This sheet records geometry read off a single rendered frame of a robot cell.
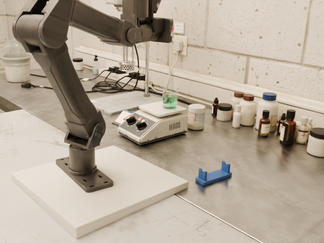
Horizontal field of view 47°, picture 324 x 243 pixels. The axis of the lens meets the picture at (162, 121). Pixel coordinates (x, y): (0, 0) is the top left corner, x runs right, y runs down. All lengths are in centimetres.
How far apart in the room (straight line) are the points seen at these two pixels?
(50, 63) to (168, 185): 38
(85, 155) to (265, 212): 43
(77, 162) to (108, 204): 15
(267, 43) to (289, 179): 60
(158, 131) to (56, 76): 47
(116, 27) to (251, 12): 71
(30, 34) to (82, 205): 36
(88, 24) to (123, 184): 37
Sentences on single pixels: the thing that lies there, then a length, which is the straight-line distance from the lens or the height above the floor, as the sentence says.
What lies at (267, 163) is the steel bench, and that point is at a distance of 111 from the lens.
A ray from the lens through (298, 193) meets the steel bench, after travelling 98.
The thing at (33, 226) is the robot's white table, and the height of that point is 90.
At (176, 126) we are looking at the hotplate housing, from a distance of 122.
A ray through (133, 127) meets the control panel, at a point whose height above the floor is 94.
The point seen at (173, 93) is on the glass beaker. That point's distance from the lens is 121.
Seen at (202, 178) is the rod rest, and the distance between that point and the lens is 95.
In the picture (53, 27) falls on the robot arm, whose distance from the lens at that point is 77.
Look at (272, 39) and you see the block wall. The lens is 146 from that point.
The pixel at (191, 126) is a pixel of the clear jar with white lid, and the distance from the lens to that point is 130.
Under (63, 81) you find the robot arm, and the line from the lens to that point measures 82.
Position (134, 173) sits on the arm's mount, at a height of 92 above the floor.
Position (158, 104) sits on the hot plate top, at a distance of 128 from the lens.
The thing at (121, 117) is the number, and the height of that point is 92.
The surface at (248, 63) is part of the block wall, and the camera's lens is 153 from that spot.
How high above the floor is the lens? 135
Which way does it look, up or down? 19 degrees down
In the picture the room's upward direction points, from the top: 2 degrees clockwise
